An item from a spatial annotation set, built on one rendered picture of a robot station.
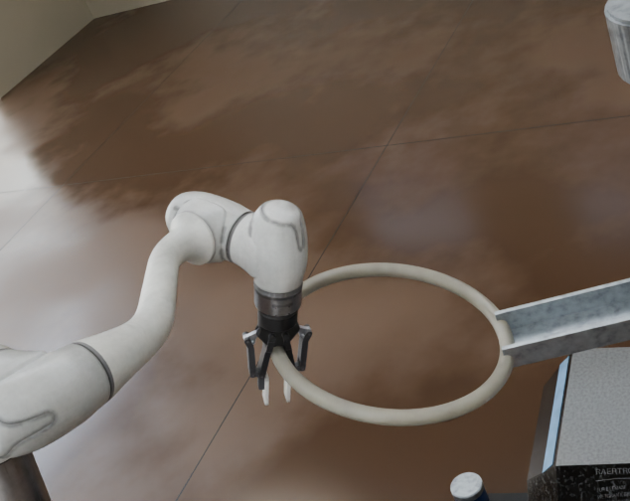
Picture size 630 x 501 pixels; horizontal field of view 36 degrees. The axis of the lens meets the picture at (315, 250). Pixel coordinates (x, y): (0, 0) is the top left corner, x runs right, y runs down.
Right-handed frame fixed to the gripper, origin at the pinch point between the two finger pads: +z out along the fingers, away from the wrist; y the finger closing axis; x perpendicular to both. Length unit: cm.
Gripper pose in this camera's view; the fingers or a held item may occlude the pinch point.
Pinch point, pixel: (276, 386)
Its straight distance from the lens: 192.8
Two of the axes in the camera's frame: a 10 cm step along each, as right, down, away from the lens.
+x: -2.3, -5.5, 8.0
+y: 9.7, -1.0, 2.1
